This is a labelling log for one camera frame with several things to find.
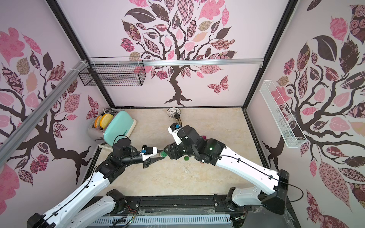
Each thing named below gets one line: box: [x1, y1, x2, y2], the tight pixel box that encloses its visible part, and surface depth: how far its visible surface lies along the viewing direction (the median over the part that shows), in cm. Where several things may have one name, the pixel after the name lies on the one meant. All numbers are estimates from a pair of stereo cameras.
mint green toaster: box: [103, 110, 137, 147], surface depth 89 cm
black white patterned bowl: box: [166, 107, 182, 119], surface depth 116 cm
